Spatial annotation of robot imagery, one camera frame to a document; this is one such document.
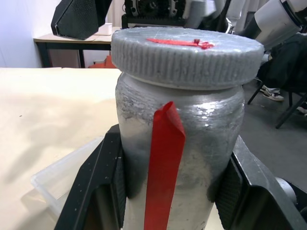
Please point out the grey ribbed jar lid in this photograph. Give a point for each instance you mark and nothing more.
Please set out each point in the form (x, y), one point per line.
(182, 62)

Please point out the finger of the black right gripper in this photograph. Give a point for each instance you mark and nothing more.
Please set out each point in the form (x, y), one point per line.
(76, 19)

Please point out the long red tape strip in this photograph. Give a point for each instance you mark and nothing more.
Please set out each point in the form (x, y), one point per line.
(163, 163)

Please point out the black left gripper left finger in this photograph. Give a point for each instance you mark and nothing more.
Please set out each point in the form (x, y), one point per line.
(96, 172)

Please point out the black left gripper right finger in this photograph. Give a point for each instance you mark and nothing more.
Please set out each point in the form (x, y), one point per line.
(249, 206)

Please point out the wooden desk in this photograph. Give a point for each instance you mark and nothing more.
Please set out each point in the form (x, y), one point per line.
(72, 39)

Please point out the red object under desk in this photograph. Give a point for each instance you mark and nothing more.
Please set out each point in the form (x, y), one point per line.
(100, 64)

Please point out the black chair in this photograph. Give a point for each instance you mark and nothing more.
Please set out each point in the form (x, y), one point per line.
(291, 107)

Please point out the grey plastic jar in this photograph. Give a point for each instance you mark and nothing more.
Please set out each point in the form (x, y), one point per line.
(204, 148)

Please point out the short red tape strip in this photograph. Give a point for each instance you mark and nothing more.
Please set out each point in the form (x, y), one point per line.
(172, 42)

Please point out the clear plastic box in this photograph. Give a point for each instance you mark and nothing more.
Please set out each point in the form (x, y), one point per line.
(60, 172)

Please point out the seated person in dark clothes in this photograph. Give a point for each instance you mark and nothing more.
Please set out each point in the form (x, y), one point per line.
(285, 62)

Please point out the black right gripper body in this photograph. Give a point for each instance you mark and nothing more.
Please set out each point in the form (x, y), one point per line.
(153, 14)

